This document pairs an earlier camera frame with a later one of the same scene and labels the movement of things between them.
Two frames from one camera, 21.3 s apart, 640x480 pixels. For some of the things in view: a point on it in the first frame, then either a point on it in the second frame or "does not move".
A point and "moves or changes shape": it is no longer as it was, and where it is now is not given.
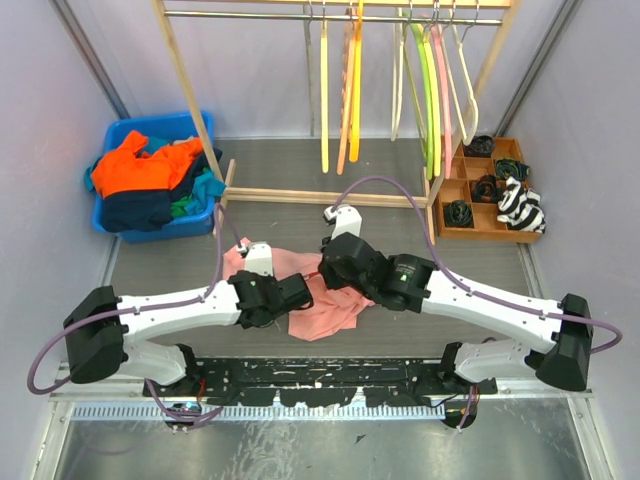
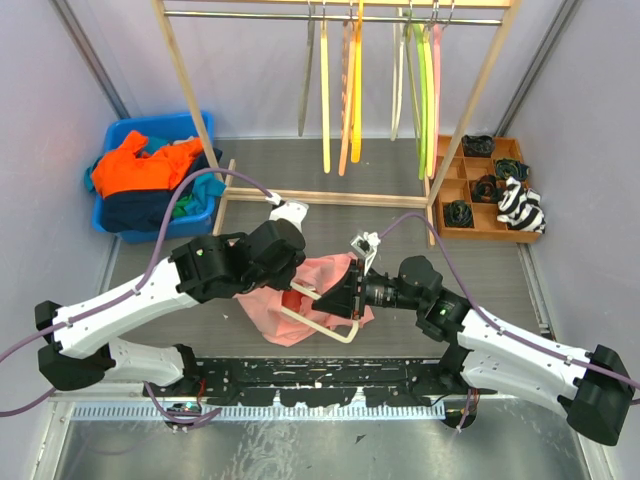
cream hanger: (465, 73) -> (314, 294)
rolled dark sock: (507, 167) does not move
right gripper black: (330, 280) -> (344, 298)
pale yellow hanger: (324, 96) does not move
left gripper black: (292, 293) -> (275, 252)
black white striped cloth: (521, 208) does not move
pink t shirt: (333, 310) moves or changes shape
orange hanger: (355, 95) does not move
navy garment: (140, 210) does not move
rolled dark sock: (481, 146) does not move
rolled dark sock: (485, 189) does not move
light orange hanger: (347, 86) does not move
